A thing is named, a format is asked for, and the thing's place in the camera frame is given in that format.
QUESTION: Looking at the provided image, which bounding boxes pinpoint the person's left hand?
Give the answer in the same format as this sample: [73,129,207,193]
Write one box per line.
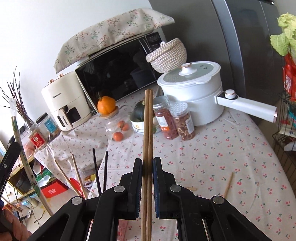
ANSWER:
[0,209,32,241]

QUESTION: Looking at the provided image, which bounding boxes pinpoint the pink plastic basket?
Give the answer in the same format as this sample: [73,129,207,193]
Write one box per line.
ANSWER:
[117,219,128,241]

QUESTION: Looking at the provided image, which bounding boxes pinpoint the red box on floor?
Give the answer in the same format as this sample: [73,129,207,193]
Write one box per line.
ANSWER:
[41,179,68,198]

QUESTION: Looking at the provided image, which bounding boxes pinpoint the white electric cooking pot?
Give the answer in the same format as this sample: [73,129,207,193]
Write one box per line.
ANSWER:
[157,61,278,126]

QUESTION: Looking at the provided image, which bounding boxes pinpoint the red snack packages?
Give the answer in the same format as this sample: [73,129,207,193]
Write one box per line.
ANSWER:
[282,53,296,101]

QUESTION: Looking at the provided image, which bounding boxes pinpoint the green leafy cabbage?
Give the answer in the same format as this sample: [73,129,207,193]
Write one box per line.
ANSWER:
[270,13,296,58]

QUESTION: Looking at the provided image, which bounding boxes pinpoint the brown wooden chopstick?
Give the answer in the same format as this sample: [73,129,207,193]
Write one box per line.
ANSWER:
[146,89,153,240]
[141,89,150,241]

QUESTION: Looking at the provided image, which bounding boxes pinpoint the glass storage jar red label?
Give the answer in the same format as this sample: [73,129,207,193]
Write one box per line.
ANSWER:
[28,124,47,150]

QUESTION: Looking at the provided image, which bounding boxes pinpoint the orange pumpkin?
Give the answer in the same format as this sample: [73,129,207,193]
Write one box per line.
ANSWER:
[97,96,116,115]

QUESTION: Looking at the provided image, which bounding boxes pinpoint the jar of dried rings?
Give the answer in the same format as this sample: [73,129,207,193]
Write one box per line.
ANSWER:
[170,102,195,141]

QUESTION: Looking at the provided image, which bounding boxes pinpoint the black chopstick short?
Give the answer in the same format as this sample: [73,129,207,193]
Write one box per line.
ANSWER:
[103,151,108,192]

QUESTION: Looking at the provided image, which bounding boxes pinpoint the woven rope basket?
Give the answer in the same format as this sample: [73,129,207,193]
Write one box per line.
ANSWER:
[146,38,187,73]

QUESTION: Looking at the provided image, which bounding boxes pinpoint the jar of red dried fruit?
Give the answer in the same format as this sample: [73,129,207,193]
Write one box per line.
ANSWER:
[153,95,179,140]

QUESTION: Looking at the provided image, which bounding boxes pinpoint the cream air fryer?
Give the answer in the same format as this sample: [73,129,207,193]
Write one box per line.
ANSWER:
[42,71,92,132]

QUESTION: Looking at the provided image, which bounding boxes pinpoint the red silicone spoon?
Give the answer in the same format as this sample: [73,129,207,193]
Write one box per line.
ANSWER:
[70,177,84,197]

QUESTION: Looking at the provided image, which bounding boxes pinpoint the white bowl with green knob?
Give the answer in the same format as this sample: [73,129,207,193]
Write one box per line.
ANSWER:
[128,110,163,135]

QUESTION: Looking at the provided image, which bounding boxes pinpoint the black microwave oven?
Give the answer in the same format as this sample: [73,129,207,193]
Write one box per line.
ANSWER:
[75,31,163,110]

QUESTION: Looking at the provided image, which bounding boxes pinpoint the light bamboo chopstick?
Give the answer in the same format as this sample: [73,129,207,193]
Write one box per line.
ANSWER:
[71,153,87,199]
[54,160,80,196]

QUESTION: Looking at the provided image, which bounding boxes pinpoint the bamboo chopstick on table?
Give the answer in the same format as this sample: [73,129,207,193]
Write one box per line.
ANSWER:
[223,172,234,198]

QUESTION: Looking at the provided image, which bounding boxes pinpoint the dried twig branches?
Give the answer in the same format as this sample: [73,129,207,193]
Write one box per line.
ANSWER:
[1,68,34,128]

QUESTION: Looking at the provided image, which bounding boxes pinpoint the grey refrigerator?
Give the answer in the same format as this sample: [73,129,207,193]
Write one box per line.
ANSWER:
[151,1,283,104]

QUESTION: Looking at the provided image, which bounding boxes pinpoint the wrapped disposable chopsticks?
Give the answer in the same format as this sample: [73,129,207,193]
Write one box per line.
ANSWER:
[11,116,54,216]

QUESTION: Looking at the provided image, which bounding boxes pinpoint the dark green squash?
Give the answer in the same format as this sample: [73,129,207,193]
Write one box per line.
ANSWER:
[133,100,144,121]

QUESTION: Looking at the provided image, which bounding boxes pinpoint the cherry print tablecloth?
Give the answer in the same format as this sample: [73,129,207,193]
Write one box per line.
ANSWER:
[33,87,296,241]

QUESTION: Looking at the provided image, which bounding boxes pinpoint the glass jar blue label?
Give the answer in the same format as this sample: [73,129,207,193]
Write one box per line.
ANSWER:
[36,113,61,142]

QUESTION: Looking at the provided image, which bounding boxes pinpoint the black wire rack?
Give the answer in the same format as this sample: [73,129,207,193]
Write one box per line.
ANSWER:
[271,92,296,179]

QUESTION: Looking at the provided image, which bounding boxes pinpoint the black chopstick long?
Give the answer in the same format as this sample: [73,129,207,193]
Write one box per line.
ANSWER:
[92,148,102,196]

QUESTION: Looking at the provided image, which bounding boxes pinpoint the floral cloth cover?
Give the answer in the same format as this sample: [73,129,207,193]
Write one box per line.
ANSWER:
[54,8,175,73]

